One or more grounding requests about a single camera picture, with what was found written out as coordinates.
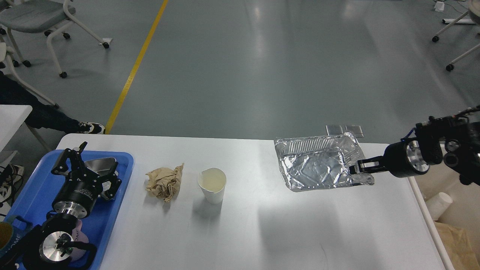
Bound aluminium foil tray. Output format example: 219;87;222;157
274;132;374;192

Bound brown paper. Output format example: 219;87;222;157
434;222;480;270
145;163;185;203

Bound white cup in bin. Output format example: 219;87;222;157
425;192;454;221

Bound person in dark jeans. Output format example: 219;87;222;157
0;72;106;134

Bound blue plastic tray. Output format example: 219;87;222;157
7;149;134;270

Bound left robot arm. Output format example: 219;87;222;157
1;142;122;270

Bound white chair base right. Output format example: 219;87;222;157
431;0;480;72

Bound brown paper in bin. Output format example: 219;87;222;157
434;222;480;270

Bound right floor outlet plate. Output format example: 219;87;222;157
345;125;365;138

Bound white side table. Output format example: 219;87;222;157
0;105;32;166

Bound white paper cup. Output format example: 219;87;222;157
197;168;227;204

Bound pink ribbed mug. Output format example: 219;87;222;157
70;219;89;262

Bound beige plastic bin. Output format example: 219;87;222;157
408;165;480;270

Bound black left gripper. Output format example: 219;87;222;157
51;141;122;219

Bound dark blue mug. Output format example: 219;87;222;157
0;215;33;257

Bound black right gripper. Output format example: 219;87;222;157
349;140;430;178

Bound left floor outlet plate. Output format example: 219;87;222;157
325;124;344;136

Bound floor outlet plate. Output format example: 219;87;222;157
345;125;365;138
325;124;344;136

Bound grey office chair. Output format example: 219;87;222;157
0;0;110;78

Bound stainless steel rectangular box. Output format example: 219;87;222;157
84;157;117;198

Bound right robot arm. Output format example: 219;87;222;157
349;106;480;186

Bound black cables at left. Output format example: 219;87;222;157
0;164;25;210

